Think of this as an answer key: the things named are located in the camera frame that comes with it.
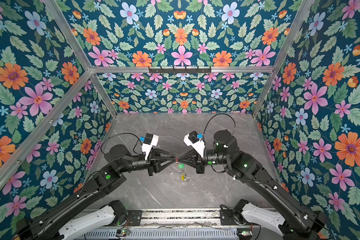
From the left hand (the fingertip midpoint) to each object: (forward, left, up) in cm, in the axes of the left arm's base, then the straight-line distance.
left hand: (173, 159), depth 53 cm
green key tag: (+1, -2, -8) cm, 9 cm away
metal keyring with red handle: (+1, -1, -3) cm, 3 cm away
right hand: (+1, -2, -2) cm, 4 cm away
